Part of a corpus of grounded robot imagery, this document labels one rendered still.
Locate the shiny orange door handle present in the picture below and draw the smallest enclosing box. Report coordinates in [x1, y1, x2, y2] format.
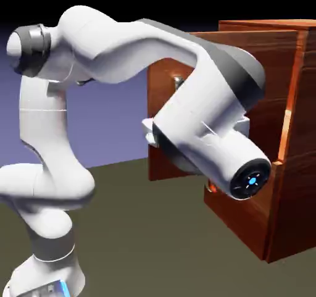
[206, 178, 218, 195]

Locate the brown wooden cabinet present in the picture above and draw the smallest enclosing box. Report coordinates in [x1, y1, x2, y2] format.
[204, 19, 316, 264]

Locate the short wooden cabinet door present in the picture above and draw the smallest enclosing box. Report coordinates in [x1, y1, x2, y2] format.
[204, 160, 284, 262]

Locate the tall wooden cabinet door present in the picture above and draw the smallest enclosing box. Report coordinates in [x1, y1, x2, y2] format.
[147, 29, 307, 181]

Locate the silver metal door handle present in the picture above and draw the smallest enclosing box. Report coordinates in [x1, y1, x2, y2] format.
[172, 75, 185, 91]

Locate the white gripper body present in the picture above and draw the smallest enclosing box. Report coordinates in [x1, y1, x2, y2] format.
[141, 117, 160, 148]

